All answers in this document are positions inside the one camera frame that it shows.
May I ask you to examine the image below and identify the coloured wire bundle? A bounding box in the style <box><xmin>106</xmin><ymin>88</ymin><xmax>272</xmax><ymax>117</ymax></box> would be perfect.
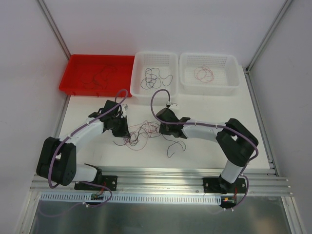
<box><xmin>112</xmin><ymin>119</ymin><xmax>187</xmax><ymax>158</ymax></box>

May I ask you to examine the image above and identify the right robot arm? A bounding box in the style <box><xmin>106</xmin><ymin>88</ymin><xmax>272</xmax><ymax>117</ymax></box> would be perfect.
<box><xmin>153</xmin><ymin>108</ymin><xmax>259</xmax><ymax>194</ymax></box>

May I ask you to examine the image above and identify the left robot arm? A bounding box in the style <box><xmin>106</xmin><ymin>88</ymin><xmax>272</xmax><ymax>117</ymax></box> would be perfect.
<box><xmin>36</xmin><ymin>100</ymin><xmax>130</xmax><ymax>190</ymax></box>

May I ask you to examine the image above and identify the red plastic tray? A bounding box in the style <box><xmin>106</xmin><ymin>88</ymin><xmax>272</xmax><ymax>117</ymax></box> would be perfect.
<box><xmin>59</xmin><ymin>54</ymin><xmax>135</xmax><ymax>97</ymax></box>

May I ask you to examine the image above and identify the white middle mesh basket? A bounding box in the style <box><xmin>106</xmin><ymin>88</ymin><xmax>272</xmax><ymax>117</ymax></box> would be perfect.
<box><xmin>130</xmin><ymin>51</ymin><xmax>179</xmax><ymax>105</ymax></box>

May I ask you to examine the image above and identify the white mesh basket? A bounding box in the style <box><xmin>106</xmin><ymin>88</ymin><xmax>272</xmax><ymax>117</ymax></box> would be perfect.
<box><xmin>130</xmin><ymin>51</ymin><xmax>179</xmax><ymax>105</ymax></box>
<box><xmin>179</xmin><ymin>53</ymin><xmax>240</xmax><ymax>96</ymax></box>

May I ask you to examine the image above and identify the white right mesh basket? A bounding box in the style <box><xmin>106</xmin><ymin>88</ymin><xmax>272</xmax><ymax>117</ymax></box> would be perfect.
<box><xmin>179</xmin><ymin>53</ymin><xmax>240</xmax><ymax>96</ymax></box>

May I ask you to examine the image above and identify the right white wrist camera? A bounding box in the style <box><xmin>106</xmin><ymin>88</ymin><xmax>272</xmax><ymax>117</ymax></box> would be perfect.
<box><xmin>166</xmin><ymin>102</ymin><xmax>179</xmax><ymax>109</ymax></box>

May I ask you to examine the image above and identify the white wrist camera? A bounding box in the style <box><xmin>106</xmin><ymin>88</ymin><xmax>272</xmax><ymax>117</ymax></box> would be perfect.
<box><xmin>121</xmin><ymin>104</ymin><xmax>128</xmax><ymax>118</ymax></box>
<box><xmin>166</xmin><ymin>102</ymin><xmax>179</xmax><ymax>109</ymax></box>

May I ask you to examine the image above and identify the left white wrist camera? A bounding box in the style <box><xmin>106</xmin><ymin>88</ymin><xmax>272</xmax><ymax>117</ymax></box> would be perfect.
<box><xmin>121</xmin><ymin>104</ymin><xmax>128</xmax><ymax>118</ymax></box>

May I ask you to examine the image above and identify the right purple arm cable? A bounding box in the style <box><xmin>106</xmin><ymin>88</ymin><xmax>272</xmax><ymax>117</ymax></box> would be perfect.
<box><xmin>150</xmin><ymin>89</ymin><xmax>259</xmax><ymax>175</ymax></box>

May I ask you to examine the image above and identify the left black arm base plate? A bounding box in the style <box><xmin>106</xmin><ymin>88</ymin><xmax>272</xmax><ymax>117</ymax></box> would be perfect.
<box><xmin>74</xmin><ymin>175</ymin><xmax>118</xmax><ymax>191</ymax></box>

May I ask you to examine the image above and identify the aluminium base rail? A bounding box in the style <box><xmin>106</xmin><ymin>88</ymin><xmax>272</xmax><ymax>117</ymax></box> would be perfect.
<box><xmin>30</xmin><ymin>166</ymin><xmax>292</xmax><ymax>197</ymax></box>

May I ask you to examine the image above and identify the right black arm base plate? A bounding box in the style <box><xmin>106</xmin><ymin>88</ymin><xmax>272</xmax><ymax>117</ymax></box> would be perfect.
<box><xmin>202</xmin><ymin>177</ymin><xmax>247</xmax><ymax>195</ymax></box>

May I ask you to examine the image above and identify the white slotted cable duct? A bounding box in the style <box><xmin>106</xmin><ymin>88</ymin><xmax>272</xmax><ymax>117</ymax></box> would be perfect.
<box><xmin>40</xmin><ymin>192</ymin><xmax>221</xmax><ymax>205</ymax></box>

